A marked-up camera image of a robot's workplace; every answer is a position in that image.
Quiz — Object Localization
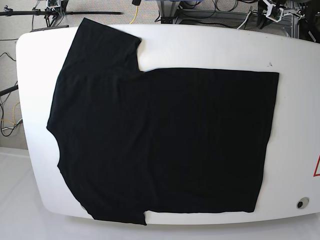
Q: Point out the black T-shirt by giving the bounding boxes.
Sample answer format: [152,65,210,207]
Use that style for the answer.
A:
[46,18,279,225]

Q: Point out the red triangle sticker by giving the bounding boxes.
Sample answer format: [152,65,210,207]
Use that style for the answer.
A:
[313,157,320,177]

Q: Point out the round table grommet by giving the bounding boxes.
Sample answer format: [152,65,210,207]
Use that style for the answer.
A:
[296,197,310,209]

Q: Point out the yellow cable on floor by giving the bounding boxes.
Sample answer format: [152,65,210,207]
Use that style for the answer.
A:
[129,4,140,25]

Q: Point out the yellow cable left floor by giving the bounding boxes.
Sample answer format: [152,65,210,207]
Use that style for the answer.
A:
[0,102,23,137]

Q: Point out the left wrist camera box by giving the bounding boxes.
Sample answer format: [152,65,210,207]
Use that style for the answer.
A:
[265,4,284,23]

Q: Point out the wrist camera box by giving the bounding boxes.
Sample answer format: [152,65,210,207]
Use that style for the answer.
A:
[46,0,61,9]
[265,4,284,23]

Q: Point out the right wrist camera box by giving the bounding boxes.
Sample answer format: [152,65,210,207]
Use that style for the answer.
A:
[46,0,61,9]

